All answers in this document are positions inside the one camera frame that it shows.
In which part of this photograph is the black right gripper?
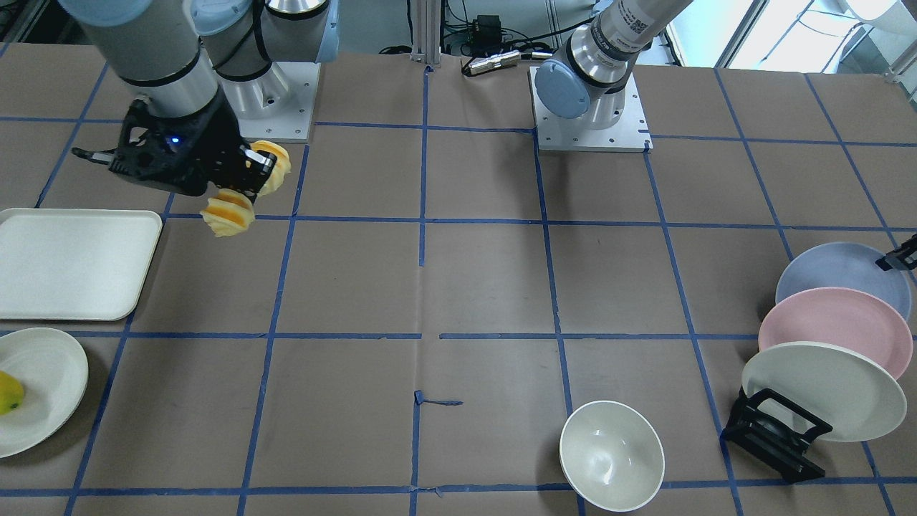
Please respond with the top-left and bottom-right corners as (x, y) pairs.
(72, 92), (279, 196)

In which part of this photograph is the blue plate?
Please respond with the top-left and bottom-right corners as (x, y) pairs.
(775, 242), (913, 320)

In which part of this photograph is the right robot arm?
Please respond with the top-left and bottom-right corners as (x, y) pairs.
(60, 1), (340, 201)

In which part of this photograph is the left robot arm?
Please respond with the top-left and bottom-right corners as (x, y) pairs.
(529, 1), (688, 269)

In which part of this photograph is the pink plate in rack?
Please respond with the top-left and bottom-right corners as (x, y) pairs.
(759, 287), (914, 379)

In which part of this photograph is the cream plate in rack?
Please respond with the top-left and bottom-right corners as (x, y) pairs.
(742, 342), (908, 443)

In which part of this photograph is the black plate rack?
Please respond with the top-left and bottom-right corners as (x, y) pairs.
(720, 388), (834, 484)

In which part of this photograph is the white round plate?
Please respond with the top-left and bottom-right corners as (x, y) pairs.
(1, 328), (89, 458)

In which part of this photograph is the white rectangular tray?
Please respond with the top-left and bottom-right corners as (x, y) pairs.
(1, 208), (163, 321)

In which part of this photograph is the silver cylinder connector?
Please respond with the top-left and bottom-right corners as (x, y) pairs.
(461, 50), (523, 77)

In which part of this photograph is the yellow lemon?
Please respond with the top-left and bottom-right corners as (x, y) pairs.
(0, 371), (25, 415)

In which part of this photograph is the white bowl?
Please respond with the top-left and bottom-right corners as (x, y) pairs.
(559, 401), (667, 512)

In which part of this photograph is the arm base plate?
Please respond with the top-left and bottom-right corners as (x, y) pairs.
(529, 67), (654, 153)
(235, 62), (322, 144)

